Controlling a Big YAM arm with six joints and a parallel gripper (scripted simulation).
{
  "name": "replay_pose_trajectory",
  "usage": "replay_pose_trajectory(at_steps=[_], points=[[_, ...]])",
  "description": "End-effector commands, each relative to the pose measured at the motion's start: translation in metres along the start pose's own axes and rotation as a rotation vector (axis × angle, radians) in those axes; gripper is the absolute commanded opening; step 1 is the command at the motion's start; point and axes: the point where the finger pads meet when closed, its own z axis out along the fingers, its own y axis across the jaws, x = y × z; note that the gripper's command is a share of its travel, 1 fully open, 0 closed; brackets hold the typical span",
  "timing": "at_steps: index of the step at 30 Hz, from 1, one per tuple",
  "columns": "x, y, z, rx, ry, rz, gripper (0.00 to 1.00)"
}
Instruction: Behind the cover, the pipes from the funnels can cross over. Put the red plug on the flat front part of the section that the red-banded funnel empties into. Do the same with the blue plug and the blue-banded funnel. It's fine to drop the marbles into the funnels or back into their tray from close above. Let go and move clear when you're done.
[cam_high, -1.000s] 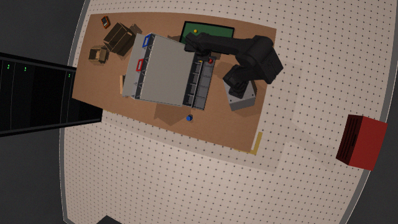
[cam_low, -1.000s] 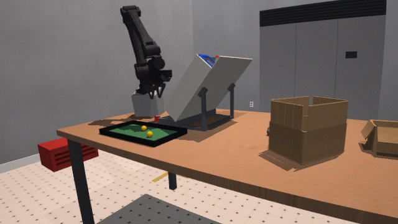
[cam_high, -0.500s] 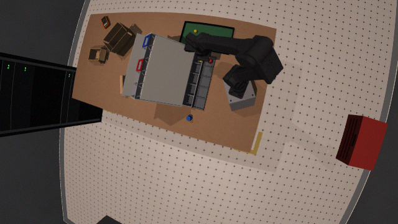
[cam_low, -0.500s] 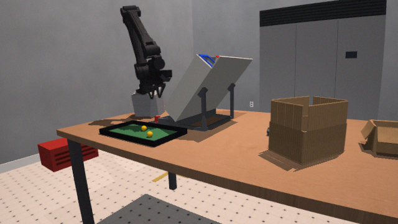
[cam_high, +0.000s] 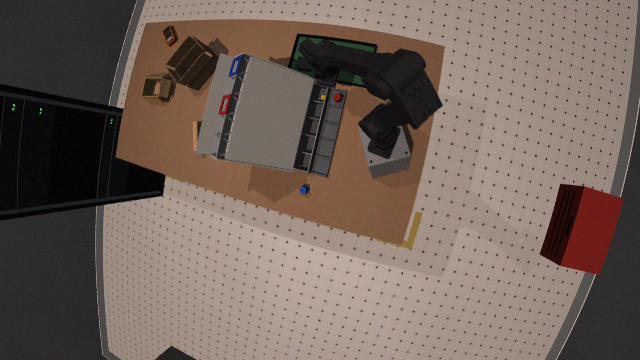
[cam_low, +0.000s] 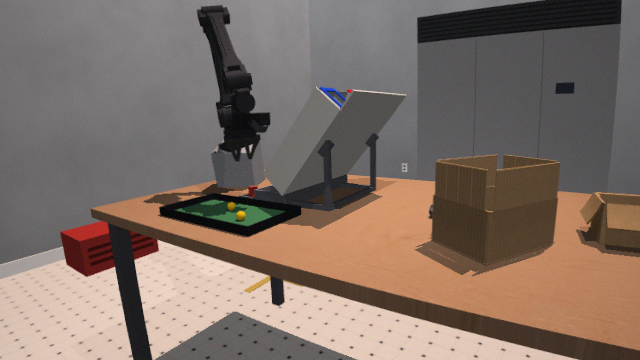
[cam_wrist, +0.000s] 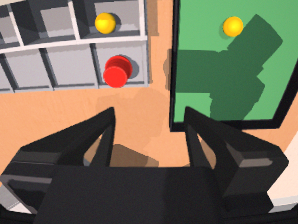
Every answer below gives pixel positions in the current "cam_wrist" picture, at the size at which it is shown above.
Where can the red plug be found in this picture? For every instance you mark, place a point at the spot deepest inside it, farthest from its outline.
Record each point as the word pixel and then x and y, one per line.
pixel 117 71

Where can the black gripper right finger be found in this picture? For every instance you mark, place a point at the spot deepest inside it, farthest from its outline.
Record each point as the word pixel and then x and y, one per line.
pixel 245 164

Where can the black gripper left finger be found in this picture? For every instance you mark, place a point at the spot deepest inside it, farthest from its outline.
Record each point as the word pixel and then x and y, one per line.
pixel 68 146

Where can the yellow ball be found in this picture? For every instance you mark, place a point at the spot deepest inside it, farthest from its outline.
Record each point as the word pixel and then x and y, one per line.
pixel 233 26
pixel 105 23

